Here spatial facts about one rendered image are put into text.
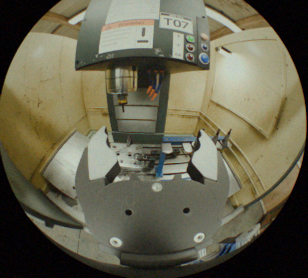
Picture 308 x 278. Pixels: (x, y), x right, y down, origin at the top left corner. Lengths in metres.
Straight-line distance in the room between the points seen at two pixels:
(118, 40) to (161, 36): 0.12
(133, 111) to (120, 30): 0.81
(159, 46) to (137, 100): 0.72
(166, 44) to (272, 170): 0.97
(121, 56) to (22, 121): 1.08
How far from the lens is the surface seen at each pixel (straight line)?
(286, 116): 0.87
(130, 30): 0.30
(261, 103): 0.91
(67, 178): 1.18
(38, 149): 1.24
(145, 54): 0.26
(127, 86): 0.40
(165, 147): 0.44
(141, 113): 0.96
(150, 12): 0.34
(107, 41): 0.31
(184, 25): 0.32
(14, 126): 1.15
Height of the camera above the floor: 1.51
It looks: 29 degrees down
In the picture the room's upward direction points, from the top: 3 degrees clockwise
